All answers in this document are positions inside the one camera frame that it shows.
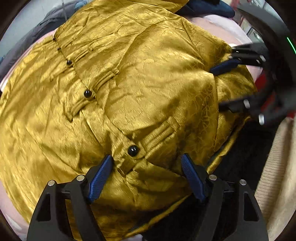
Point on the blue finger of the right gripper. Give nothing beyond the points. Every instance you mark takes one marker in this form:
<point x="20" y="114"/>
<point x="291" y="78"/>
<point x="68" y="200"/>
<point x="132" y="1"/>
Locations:
<point x="235" y="106"/>
<point x="225" y="67"/>

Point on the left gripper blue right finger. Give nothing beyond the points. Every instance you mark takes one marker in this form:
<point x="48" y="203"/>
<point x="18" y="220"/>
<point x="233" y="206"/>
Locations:
<point x="210" y="191"/>

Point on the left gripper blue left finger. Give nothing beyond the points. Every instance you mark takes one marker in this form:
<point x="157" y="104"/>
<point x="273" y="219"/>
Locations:
<point x="82" y="192"/>

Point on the gold satin fur-lined coat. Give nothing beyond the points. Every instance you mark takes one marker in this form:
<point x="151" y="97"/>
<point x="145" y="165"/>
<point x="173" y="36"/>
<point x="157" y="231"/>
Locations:
<point x="120" y="111"/>

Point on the pink polka dot bedsheet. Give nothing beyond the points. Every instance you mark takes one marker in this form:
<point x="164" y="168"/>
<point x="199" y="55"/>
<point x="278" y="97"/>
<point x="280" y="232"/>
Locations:
<point x="231" y="27"/>

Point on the navy blue folded garment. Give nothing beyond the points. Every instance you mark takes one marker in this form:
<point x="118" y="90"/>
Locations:
<point x="195" y="8"/>

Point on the beige knit sweater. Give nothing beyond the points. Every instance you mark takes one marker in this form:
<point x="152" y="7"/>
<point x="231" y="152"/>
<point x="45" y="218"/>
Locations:
<point x="275" y="191"/>

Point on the grey covered massage bed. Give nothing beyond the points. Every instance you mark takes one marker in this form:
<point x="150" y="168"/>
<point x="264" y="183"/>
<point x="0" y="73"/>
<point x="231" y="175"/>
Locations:
<point x="35" y="20"/>

